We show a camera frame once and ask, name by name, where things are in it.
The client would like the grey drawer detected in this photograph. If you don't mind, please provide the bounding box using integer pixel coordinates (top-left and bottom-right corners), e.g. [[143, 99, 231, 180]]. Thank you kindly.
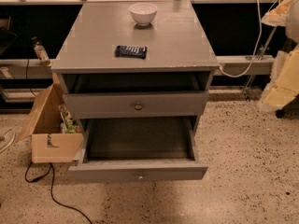
[[69, 117, 207, 183], [64, 91, 208, 119]]

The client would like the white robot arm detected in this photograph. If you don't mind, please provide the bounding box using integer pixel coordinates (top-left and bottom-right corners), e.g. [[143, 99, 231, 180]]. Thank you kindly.
[[258, 0, 299, 112]]

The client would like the grey drawer cabinet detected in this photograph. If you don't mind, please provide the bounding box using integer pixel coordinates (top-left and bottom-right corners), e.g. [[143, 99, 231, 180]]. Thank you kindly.
[[50, 0, 221, 123]]

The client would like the grey top drawer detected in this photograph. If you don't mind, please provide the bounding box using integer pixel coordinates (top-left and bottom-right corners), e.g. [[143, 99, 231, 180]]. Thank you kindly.
[[64, 91, 208, 119]]

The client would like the metal support pole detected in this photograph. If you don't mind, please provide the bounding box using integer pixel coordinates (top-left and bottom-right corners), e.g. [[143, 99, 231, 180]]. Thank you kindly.
[[241, 25, 278, 102]]

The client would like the white ceramic bowl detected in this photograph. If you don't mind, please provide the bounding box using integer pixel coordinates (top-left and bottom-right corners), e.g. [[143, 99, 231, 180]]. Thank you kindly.
[[129, 3, 158, 26]]

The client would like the green snack bag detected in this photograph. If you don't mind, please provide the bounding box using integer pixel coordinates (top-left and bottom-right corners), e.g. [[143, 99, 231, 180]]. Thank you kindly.
[[58, 105, 80, 133]]

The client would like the open cardboard box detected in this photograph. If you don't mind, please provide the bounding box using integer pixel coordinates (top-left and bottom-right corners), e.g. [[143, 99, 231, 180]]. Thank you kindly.
[[16, 73, 83, 163]]

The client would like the clear plastic bottle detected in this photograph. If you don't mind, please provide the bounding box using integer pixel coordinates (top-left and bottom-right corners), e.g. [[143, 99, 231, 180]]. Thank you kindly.
[[32, 36, 50, 65]]

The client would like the white hanging cable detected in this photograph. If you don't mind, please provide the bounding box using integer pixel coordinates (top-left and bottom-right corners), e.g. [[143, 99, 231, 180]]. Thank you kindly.
[[219, 0, 281, 78]]

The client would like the black floor cable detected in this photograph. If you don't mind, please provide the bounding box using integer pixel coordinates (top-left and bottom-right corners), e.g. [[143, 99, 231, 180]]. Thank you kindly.
[[24, 161, 93, 224]]

